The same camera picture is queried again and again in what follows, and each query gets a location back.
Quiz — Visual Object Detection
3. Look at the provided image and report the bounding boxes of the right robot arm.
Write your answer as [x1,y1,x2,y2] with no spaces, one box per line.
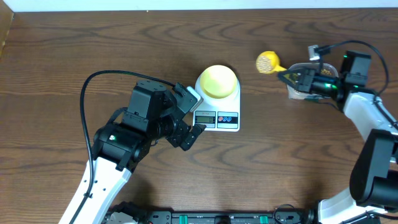
[277,51,397,223]

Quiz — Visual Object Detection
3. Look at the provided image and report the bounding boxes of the soybeans in container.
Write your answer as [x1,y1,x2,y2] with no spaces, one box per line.
[320,68,333,76]

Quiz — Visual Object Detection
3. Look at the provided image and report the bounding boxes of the soybeans in scoop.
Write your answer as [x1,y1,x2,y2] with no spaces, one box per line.
[256,56,273,73]

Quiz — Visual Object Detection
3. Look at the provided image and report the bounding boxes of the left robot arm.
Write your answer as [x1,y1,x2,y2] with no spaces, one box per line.
[60,80,205,223]

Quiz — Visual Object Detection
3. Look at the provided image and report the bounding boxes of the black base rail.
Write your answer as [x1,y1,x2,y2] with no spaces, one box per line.
[100,202,323,224]

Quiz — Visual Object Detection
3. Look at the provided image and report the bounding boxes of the yellow measuring scoop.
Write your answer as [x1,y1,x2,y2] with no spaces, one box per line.
[256,51,286,74]

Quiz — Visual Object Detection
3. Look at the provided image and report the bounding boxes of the clear plastic container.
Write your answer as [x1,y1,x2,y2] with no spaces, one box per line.
[287,62,339,100]

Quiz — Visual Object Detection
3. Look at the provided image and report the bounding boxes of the pale yellow bowl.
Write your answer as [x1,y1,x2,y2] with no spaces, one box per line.
[199,65,238,99]

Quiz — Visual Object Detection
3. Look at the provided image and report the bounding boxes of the white digital kitchen scale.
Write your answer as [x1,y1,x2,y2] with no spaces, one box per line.
[193,75,241,132]

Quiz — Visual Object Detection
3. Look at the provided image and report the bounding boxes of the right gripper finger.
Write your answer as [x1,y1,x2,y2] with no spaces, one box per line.
[281,77,300,90]
[277,68,302,80]

